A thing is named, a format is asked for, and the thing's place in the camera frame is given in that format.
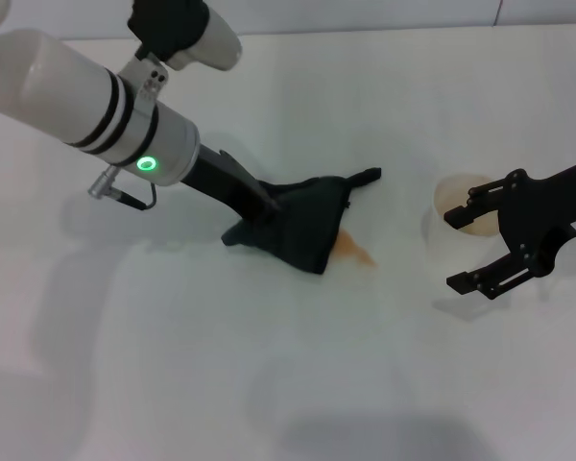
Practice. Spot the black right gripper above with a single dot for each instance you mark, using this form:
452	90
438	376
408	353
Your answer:
537	211

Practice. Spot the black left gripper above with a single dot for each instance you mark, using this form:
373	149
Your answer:
225	185

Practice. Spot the white paper cup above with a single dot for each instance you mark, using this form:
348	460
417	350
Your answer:
451	189

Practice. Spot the dark blue rag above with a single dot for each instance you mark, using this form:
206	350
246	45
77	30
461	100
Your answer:
307	225

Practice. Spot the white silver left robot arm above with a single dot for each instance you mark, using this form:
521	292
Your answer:
53	91

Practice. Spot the orange-brown liquid stain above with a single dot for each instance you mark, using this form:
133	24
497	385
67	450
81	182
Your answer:
357	252

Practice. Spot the silver camera mount bracket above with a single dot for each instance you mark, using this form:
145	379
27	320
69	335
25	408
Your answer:
149	81

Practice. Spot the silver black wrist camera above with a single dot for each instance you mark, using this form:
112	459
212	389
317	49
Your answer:
216	43

